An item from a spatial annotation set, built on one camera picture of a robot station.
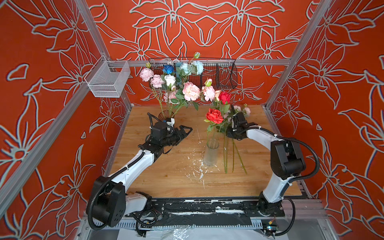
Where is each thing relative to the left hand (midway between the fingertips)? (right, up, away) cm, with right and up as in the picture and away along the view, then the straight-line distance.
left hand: (189, 131), depth 78 cm
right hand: (+25, -2, +18) cm, 31 cm away
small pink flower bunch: (+43, +13, +32) cm, 55 cm away
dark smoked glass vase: (-14, +10, +8) cm, 19 cm away
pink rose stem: (-11, +19, -1) cm, 22 cm away
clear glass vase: (+14, -15, +15) cm, 25 cm away
